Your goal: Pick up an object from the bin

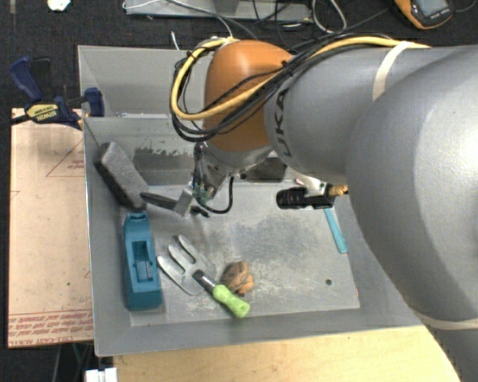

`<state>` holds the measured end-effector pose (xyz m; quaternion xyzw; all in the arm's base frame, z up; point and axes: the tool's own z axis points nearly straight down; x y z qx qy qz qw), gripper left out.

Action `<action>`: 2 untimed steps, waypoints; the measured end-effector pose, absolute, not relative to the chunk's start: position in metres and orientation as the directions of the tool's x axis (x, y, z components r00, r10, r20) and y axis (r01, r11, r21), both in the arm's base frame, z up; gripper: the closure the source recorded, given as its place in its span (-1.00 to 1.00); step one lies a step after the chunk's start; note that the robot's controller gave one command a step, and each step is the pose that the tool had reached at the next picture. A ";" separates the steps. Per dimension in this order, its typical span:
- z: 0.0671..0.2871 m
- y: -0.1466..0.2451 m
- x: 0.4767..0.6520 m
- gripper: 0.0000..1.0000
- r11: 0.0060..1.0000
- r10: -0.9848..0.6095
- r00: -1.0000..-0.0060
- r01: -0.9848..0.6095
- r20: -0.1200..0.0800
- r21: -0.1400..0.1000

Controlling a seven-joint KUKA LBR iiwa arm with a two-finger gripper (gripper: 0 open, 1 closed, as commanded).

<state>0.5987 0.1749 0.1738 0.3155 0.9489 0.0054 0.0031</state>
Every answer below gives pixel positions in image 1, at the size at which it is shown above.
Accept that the brown cardboard board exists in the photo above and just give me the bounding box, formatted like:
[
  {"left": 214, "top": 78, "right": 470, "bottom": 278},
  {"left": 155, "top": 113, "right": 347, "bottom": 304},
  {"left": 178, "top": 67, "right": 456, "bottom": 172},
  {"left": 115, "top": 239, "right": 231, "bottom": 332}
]
[{"left": 6, "top": 107, "right": 95, "bottom": 349}]

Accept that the grey metal bin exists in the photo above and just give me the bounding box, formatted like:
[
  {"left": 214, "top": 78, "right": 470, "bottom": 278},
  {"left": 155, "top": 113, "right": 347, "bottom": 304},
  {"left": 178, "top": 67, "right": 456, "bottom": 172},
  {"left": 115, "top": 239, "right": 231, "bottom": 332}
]
[{"left": 77, "top": 45, "right": 423, "bottom": 358}]

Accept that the brown toy nut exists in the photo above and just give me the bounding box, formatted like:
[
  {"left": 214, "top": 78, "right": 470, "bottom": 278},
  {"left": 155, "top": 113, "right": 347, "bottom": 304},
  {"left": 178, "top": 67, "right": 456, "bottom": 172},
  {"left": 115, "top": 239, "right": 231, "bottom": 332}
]
[{"left": 221, "top": 260, "right": 256, "bottom": 297}]

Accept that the metal garden fork green handle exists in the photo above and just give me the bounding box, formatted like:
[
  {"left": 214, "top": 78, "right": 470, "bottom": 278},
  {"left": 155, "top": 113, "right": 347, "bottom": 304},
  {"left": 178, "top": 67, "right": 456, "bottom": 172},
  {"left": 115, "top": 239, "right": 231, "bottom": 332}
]
[{"left": 156, "top": 235, "right": 251, "bottom": 319}]

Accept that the black cylinder on white bracket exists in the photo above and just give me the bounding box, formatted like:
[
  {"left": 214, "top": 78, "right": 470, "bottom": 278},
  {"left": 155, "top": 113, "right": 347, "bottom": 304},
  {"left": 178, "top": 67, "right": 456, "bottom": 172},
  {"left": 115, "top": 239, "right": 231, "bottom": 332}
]
[{"left": 276, "top": 176, "right": 350, "bottom": 211}]

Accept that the grey and black sponge block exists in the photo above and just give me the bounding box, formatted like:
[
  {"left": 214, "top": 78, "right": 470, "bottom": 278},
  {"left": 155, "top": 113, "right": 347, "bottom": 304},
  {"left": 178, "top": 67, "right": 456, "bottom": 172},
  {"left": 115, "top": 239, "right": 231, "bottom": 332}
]
[{"left": 93, "top": 141, "right": 148, "bottom": 211}]

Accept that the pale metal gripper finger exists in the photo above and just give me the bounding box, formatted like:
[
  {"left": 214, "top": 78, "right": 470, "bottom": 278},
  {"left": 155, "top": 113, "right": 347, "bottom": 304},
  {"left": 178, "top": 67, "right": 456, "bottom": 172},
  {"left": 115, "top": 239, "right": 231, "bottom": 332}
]
[{"left": 140, "top": 188, "right": 195, "bottom": 218}]

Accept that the light blue stick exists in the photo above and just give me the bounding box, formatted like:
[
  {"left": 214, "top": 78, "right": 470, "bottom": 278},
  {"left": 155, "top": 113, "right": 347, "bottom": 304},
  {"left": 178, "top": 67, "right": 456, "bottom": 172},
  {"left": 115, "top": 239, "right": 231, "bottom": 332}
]
[{"left": 323, "top": 207, "right": 349, "bottom": 255}]

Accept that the blue tape dispenser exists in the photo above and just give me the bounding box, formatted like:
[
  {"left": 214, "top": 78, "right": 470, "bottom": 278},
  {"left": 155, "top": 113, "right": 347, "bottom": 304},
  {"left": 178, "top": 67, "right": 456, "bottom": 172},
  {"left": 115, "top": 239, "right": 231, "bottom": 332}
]
[{"left": 122, "top": 211, "right": 164, "bottom": 312}]

